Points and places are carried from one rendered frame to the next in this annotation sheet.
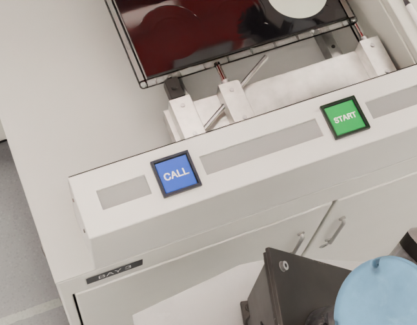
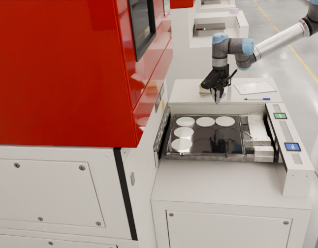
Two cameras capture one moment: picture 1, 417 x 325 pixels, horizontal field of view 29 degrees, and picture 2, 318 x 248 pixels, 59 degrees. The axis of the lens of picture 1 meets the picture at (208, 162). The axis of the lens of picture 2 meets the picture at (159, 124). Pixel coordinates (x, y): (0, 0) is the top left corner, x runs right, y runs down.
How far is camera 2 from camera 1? 1.13 m
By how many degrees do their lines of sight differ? 45
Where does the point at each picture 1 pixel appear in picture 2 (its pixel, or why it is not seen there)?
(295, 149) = (288, 125)
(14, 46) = (203, 192)
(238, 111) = (264, 139)
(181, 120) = (264, 149)
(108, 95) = (235, 175)
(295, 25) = (236, 123)
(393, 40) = (252, 108)
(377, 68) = (258, 114)
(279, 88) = (255, 134)
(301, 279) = not seen: outside the picture
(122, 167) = (286, 156)
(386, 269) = not seen: outside the picture
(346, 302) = not seen: outside the picture
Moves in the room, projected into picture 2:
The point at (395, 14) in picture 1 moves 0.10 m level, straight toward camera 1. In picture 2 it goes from (248, 102) to (263, 108)
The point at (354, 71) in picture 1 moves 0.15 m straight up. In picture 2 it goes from (254, 121) to (257, 95)
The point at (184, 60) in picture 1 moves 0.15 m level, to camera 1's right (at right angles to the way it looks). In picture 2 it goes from (239, 145) to (254, 130)
